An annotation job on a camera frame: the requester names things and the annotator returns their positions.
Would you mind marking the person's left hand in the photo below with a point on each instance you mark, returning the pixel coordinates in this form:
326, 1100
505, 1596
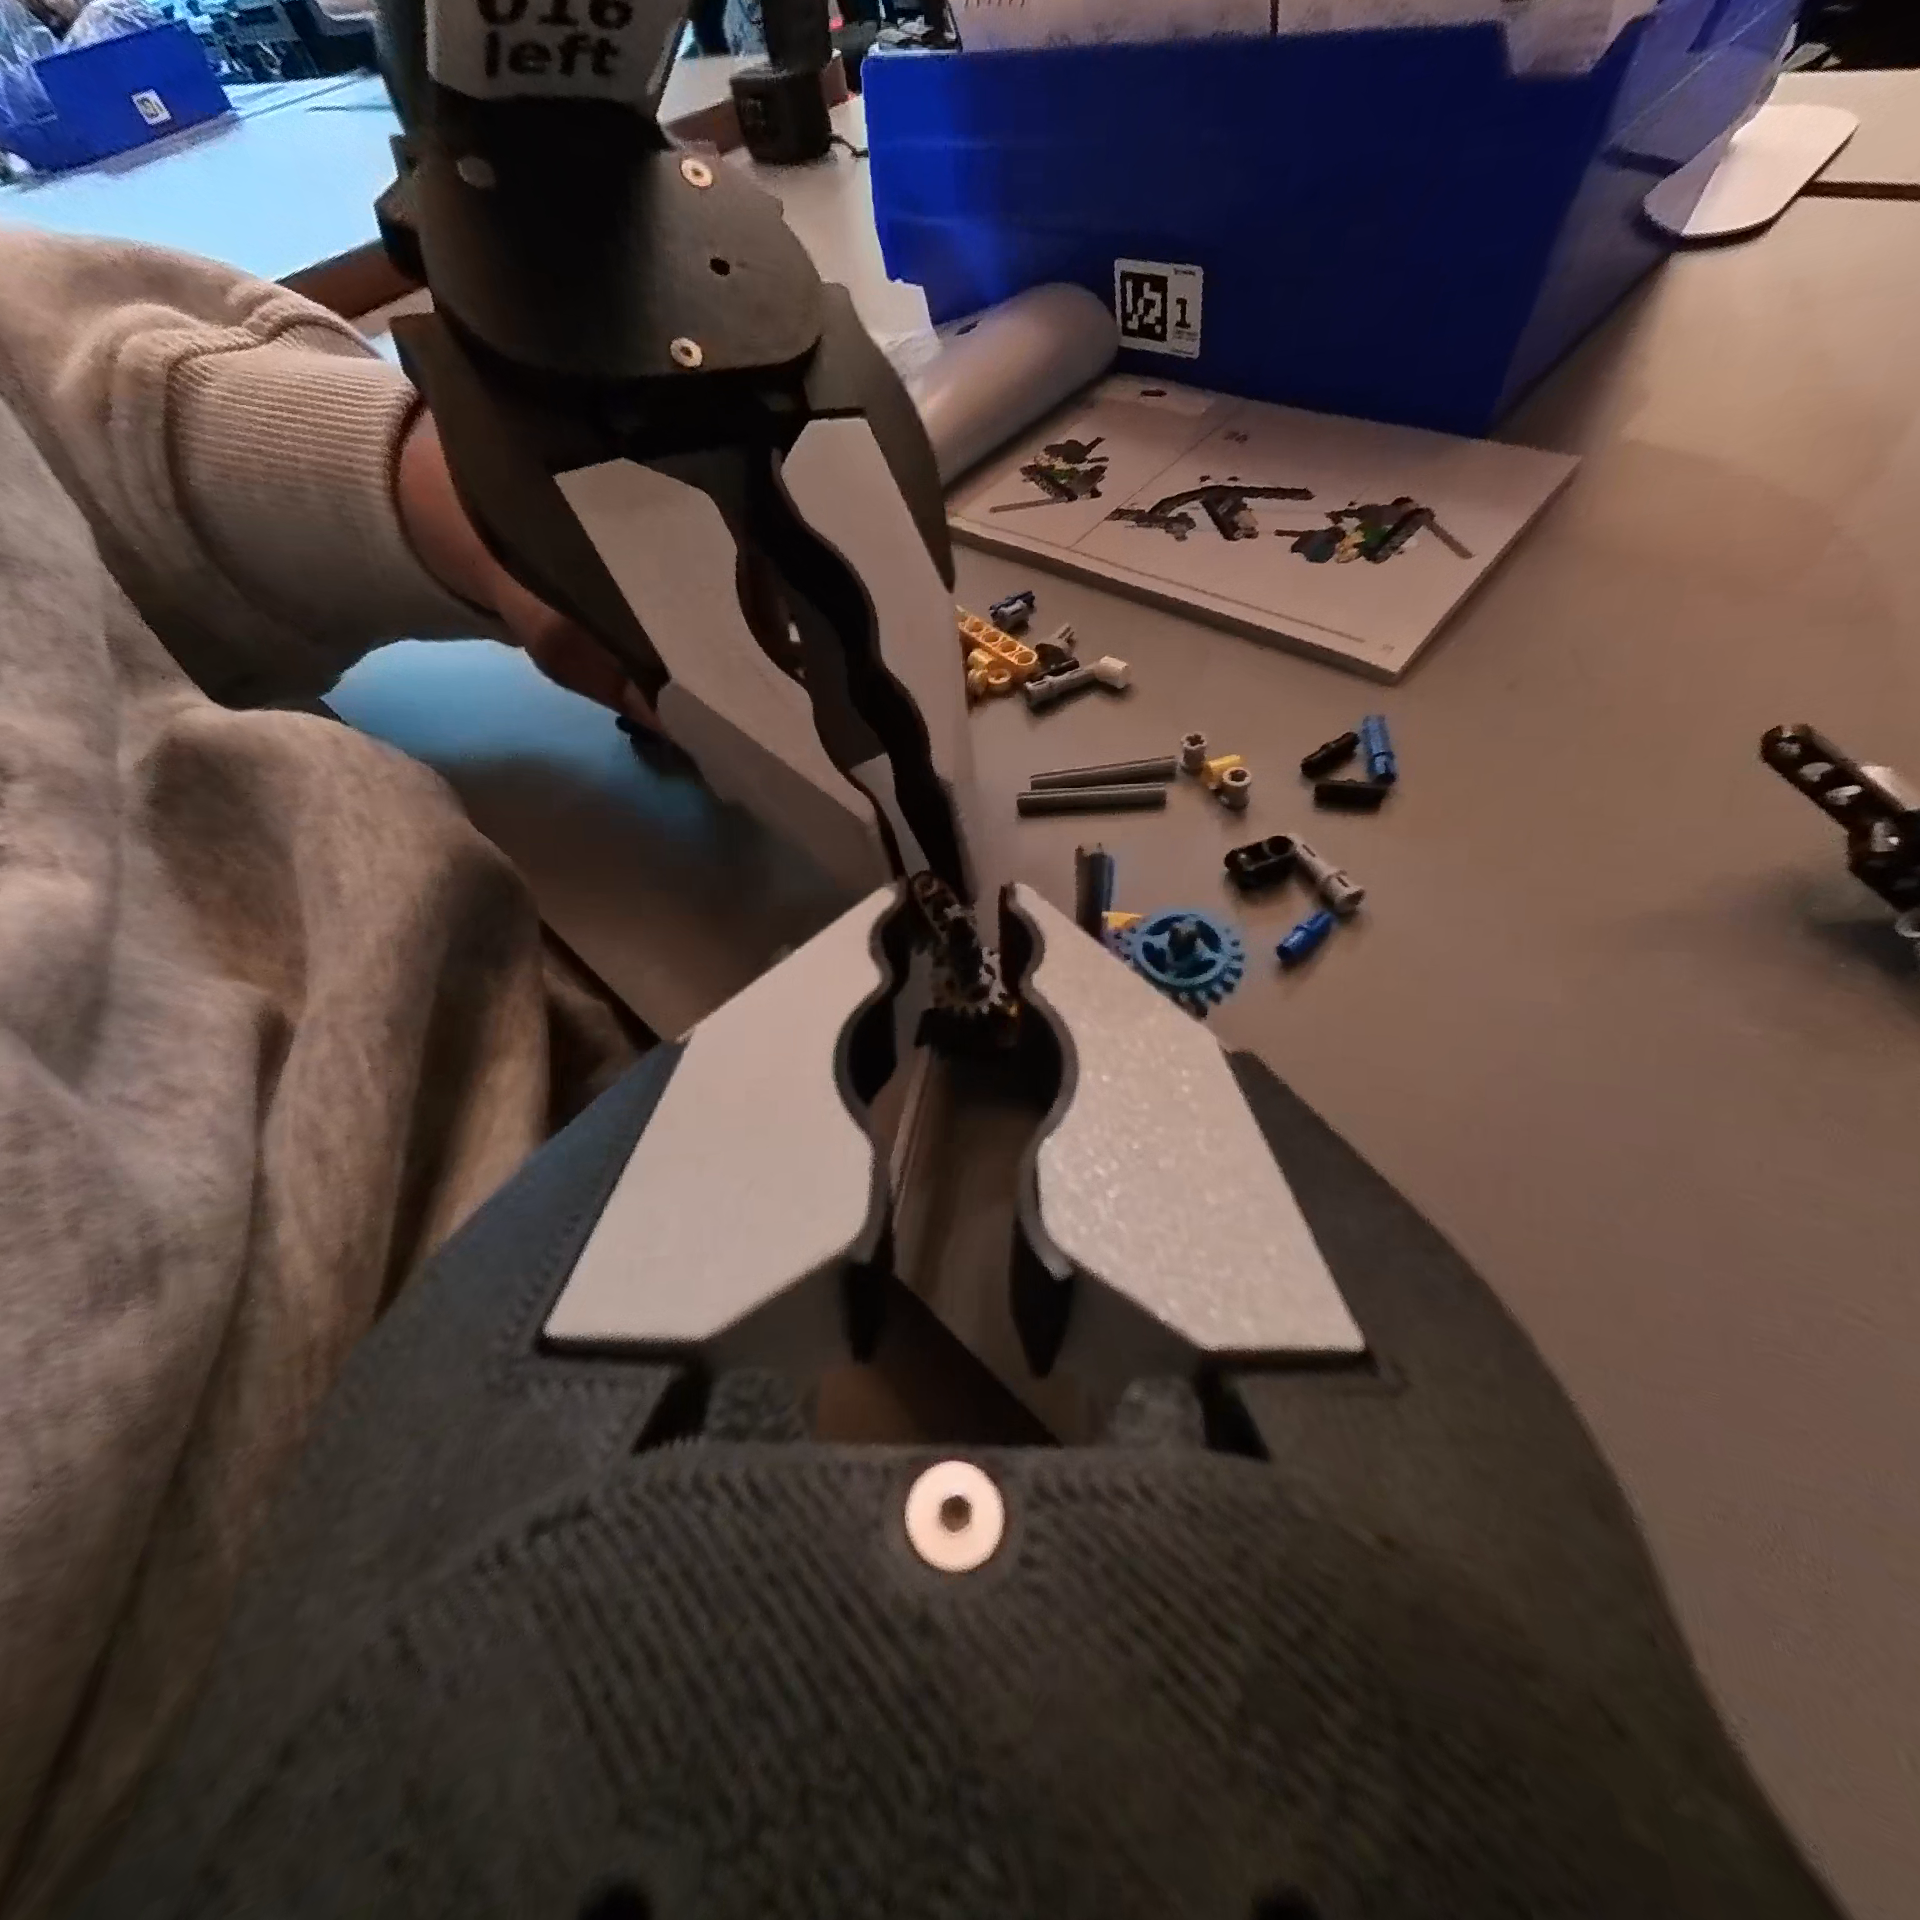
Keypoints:
480, 570

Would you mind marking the lego instruction booklet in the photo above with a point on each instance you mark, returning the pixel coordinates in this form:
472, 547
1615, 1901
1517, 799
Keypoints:
1425, 570

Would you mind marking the black connector with grey pin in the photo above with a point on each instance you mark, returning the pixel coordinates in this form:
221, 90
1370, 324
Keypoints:
1269, 859

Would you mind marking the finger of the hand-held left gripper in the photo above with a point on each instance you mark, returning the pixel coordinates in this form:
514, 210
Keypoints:
901, 601
675, 585

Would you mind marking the white-tipped grey lego connector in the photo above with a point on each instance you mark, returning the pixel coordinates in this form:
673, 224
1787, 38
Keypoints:
1081, 682

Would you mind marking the short blue lego pin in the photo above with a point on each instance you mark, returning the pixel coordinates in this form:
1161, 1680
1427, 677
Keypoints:
1304, 938

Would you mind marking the colourful lego gear assembly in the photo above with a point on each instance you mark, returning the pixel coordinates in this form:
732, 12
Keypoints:
1184, 961

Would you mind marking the small distant blue bin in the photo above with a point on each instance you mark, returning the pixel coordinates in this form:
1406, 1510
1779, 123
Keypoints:
90, 90

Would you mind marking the black lego pin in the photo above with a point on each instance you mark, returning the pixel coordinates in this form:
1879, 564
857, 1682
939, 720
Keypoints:
1350, 794
1329, 754

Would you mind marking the black lego subassembly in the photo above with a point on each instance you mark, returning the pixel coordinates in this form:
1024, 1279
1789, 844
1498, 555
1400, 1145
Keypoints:
1874, 824

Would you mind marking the blue plastic bin white box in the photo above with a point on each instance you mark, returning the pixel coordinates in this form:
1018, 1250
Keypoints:
1350, 194

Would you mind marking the blue pin with grey bush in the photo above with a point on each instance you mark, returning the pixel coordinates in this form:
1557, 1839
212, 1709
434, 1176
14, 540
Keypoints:
1012, 611

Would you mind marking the person's left forearm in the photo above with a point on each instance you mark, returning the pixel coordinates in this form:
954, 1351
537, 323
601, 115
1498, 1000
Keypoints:
194, 450

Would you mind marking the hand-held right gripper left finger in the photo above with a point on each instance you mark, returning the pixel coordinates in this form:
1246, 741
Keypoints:
721, 1184

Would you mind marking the white stand base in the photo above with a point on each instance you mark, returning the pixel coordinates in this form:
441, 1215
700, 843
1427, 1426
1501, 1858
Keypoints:
1754, 173

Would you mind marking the grey and black lego connector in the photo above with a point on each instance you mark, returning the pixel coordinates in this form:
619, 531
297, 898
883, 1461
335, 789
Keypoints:
1058, 649

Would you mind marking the black device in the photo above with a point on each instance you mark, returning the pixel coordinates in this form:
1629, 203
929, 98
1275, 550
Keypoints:
780, 104

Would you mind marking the yellow lego connector block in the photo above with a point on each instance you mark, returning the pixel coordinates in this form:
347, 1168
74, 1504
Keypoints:
998, 653

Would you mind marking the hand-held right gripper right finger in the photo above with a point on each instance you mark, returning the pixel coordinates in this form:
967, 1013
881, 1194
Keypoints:
1184, 1184

